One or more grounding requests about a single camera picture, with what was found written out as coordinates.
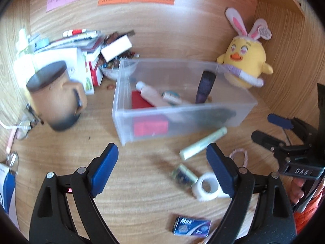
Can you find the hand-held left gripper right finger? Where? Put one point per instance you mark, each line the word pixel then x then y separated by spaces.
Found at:
pixel 221 172

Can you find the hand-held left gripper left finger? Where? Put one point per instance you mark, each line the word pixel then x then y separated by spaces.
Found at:
pixel 106 167

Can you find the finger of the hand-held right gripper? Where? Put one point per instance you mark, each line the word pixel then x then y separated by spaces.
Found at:
pixel 279 120
pixel 264 138

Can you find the white tape roll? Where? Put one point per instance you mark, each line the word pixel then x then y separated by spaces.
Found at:
pixel 196 189

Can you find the pale green tube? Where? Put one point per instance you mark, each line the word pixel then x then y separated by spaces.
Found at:
pixel 203 143

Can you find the small blue green packet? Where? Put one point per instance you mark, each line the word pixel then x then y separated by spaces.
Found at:
pixel 184 176

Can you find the small blue card box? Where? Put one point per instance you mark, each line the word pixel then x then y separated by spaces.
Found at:
pixel 192 226

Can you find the clear plastic storage box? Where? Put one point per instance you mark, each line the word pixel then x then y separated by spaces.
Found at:
pixel 190 114

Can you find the red paper packet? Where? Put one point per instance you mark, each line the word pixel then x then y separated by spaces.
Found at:
pixel 139 101

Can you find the purple spray bottle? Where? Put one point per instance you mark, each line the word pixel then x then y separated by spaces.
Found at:
pixel 205 86

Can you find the beige cosmetic bottle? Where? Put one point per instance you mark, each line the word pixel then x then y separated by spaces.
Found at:
pixel 152 95

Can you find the small teal cream tube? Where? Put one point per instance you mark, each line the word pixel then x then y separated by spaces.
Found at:
pixel 174 97

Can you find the person's right hand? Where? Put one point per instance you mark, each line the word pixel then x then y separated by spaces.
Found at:
pixel 297 189

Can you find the yellow chick plush toy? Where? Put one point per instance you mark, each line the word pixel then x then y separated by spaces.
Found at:
pixel 248 58

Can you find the brown ceramic mug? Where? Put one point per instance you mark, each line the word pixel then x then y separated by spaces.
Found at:
pixel 50 99

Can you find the eyeglasses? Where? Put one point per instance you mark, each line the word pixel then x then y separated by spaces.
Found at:
pixel 24 127

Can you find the clear glass bowl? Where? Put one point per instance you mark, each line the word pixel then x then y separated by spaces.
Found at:
pixel 109 72

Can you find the red white carton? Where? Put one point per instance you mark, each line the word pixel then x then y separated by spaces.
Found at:
pixel 95 72

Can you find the pink pen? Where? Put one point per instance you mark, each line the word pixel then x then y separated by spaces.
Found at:
pixel 10 142

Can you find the blue white paper box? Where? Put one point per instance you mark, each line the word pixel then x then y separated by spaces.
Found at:
pixel 9 190

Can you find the pile of colourful beads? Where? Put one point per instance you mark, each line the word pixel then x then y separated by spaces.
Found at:
pixel 113 63

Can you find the white rectangular box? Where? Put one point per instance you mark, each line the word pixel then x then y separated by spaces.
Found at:
pixel 115 48

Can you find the stack of books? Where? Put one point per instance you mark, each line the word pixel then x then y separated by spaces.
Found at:
pixel 83 43

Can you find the red white marker pen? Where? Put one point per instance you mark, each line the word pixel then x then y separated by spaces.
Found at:
pixel 78 32

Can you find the small white green bottle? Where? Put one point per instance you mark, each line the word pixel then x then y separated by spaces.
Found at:
pixel 22 43

